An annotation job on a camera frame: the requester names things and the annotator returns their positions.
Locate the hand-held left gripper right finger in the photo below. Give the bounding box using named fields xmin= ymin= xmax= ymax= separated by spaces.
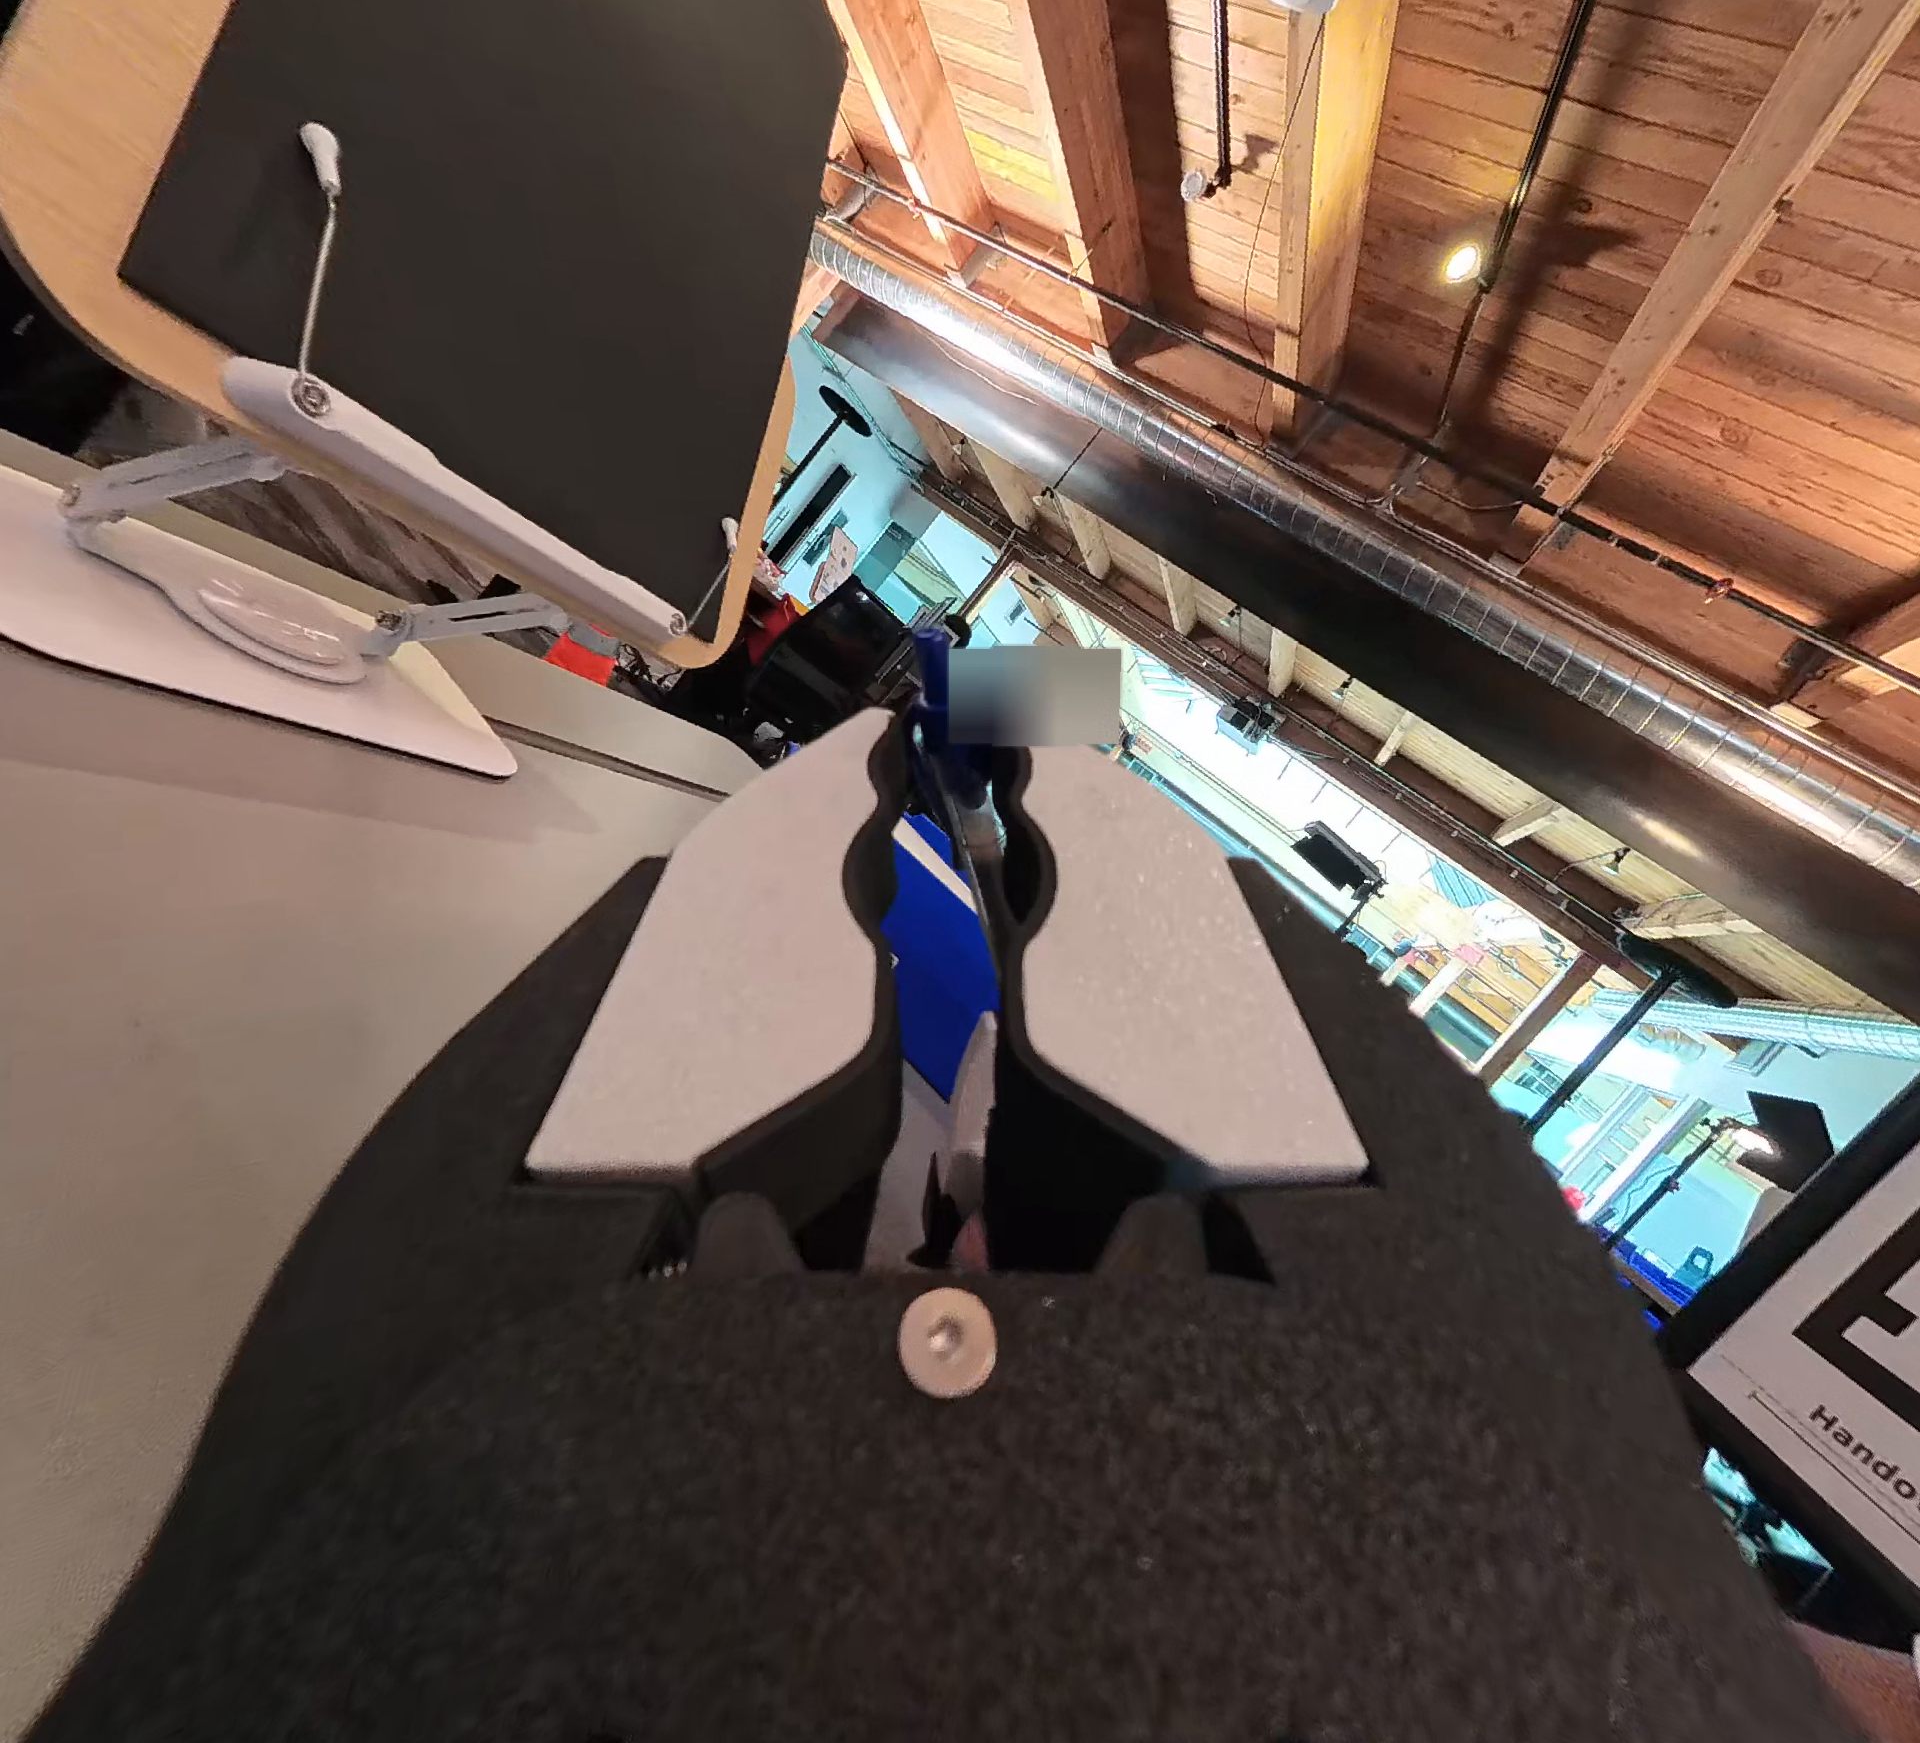
xmin=983 ymin=738 xmax=1374 ymax=1275

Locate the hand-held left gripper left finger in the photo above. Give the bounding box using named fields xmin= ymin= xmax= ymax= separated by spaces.
xmin=525 ymin=709 xmax=910 ymax=1271

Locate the blue plastic bin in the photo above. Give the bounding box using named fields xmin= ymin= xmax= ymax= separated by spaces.
xmin=881 ymin=820 xmax=1005 ymax=1102

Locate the black light panel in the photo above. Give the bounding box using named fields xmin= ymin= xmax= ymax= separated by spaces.
xmin=1289 ymin=820 xmax=1386 ymax=897

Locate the black office chair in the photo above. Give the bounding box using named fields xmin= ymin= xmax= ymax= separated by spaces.
xmin=748 ymin=581 xmax=919 ymax=728

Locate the large framed tag sign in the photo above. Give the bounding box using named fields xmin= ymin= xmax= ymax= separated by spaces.
xmin=1656 ymin=1082 xmax=1920 ymax=1633

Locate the black board with wooden edge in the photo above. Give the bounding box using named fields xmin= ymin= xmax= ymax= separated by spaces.
xmin=0 ymin=0 xmax=852 ymax=673

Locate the silver air duct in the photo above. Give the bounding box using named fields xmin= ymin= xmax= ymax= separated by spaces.
xmin=809 ymin=220 xmax=1920 ymax=890

